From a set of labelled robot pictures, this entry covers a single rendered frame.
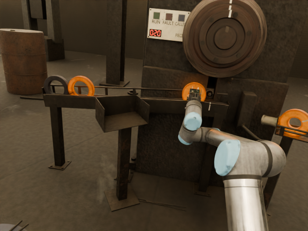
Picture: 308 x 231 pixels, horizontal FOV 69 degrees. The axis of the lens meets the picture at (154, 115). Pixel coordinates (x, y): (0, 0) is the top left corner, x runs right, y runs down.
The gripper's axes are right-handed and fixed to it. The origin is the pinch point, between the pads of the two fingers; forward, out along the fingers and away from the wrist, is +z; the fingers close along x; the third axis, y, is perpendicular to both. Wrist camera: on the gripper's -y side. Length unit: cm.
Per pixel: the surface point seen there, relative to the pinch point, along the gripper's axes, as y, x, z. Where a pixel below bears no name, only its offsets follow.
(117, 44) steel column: -68, 132, 240
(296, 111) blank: 6, -56, -18
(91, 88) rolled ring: -6, 70, -4
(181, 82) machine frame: 2.2, 9.5, 6.3
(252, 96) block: 3.6, -35.3, -4.2
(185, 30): 37.1, 10.6, 6.0
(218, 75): 13.8, -13.0, -0.6
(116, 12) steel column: -19, 135, 254
